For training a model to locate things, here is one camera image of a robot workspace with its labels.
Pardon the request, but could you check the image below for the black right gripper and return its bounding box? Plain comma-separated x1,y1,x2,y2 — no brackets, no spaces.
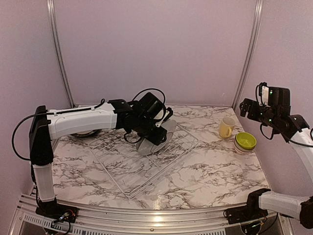
240,98,279,128

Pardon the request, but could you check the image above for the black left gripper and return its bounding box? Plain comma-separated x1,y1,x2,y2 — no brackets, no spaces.
134,117,167,145

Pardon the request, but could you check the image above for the grey floral plate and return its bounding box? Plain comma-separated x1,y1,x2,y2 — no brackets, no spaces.
136,119,177,156

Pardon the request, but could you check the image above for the lime green bowl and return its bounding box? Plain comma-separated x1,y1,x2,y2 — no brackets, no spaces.
235,132,257,150

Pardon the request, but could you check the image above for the yellow ceramic mug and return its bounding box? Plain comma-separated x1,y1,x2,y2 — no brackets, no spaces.
219,117,235,139

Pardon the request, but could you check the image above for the red patterned white bowl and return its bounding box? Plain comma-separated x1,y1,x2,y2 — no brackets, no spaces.
234,144,252,155

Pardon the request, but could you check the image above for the black round plate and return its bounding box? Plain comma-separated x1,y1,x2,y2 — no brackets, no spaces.
71,129,101,138

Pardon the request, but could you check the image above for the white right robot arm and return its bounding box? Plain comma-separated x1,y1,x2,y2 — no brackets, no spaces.
240,82,313,229

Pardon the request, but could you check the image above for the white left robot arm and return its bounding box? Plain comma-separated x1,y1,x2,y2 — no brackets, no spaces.
29,91,173,218

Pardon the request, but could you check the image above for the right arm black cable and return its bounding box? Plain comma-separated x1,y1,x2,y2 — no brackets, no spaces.
255,84,313,147

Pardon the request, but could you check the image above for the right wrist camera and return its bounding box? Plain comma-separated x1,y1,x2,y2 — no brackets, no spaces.
257,82,269,106

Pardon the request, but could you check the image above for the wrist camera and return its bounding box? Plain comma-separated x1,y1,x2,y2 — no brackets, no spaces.
257,82,269,106
155,107,173,127

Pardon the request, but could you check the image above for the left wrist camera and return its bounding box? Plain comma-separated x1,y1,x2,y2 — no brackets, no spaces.
155,107,173,127

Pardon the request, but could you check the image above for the white wire dish rack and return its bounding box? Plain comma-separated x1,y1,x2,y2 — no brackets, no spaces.
88,125,199,199

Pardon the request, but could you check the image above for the right aluminium corner post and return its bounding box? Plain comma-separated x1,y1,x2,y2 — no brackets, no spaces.
232,0,264,110

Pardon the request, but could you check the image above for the aluminium corner post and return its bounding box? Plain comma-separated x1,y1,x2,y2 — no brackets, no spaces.
232,0,264,110
46,0,75,108

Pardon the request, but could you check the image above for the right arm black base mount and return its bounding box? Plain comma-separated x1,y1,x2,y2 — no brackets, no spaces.
223,188,270,224

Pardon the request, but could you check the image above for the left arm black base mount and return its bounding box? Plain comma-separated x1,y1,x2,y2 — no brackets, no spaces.
36,198,78,223

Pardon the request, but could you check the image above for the aluminium front frame rail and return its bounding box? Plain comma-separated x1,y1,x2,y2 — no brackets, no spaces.
9,193,294,235

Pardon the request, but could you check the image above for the left aluminium corner post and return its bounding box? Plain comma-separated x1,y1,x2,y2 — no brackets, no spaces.
46,0,75,108

